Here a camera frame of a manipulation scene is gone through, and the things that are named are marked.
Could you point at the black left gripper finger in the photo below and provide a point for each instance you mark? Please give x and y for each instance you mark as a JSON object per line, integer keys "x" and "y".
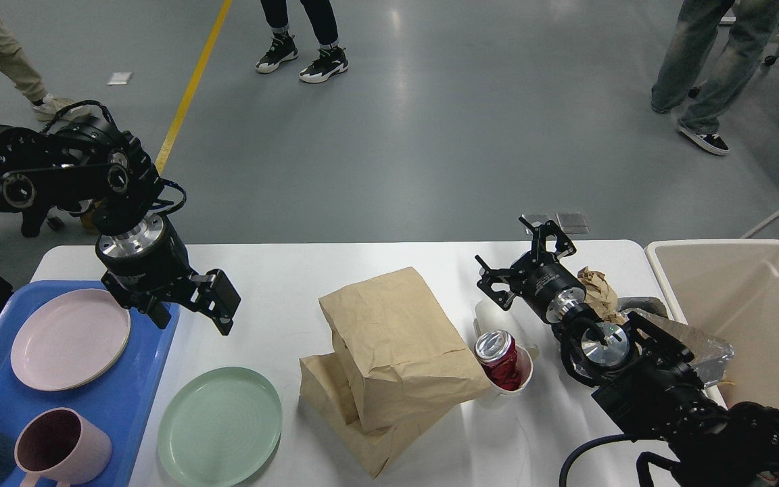
{"x": 214, "y": 296}
{"x": 153, "y": 308}

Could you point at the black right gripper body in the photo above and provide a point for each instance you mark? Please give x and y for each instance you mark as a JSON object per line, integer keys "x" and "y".
{"x": 551, "y": 291}

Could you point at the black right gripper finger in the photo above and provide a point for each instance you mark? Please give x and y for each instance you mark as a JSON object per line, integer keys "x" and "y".
{"x": 549, "y": 242}
{"x": 500, "y": 285}

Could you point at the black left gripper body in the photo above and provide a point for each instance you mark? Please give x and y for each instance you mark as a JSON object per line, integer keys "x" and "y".
{"x": 148, "y": 261}

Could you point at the pink mug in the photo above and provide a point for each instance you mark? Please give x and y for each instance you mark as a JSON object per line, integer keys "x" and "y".
{"x": 61, "y": 445}

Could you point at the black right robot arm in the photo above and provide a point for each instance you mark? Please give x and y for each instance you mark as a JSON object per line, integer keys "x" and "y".
{"x": 640, "y": 375}

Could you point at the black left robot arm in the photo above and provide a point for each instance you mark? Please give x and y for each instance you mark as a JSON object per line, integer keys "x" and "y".
{"x": 90, "y": 163}

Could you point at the metal floor socket plate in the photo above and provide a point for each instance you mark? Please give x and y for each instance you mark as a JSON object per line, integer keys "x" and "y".
{"x": 569, "y": 222}

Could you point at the white paper cup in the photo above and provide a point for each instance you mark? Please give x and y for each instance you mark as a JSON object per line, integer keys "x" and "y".
{"x": 489, "y": 316}

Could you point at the crumpled brown paper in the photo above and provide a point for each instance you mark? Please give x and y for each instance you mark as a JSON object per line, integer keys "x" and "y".
{"x": 600, "y": 295}

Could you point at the crushed red soda can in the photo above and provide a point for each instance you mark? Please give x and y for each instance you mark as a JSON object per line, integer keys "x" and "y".
{"x": 497, "y": 354}

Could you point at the pink plate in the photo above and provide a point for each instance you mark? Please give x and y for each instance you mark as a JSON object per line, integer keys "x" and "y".
{"x": 70, "y": 341}

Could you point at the grey crumpled wrapper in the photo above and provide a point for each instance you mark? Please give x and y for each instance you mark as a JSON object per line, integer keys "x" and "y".
{"x": 650, "y": 304}

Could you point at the upper brown paper bag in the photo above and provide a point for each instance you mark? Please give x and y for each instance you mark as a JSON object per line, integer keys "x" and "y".
{"x": 401, "y": 355}

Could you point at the green plate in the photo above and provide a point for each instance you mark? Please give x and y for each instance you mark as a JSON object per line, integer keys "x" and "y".
{"x": 220, "y": 428}

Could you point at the clear plastic wrapper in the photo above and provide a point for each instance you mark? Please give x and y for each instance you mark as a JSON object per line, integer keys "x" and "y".
{"x": 712, "y": 354}

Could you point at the white paper scrap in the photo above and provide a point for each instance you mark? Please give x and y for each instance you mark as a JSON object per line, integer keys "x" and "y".
{"x": 120, "y": 78}

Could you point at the beige plastic bin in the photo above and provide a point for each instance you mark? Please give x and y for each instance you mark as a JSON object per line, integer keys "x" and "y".
{"x": 730, "y": 289}

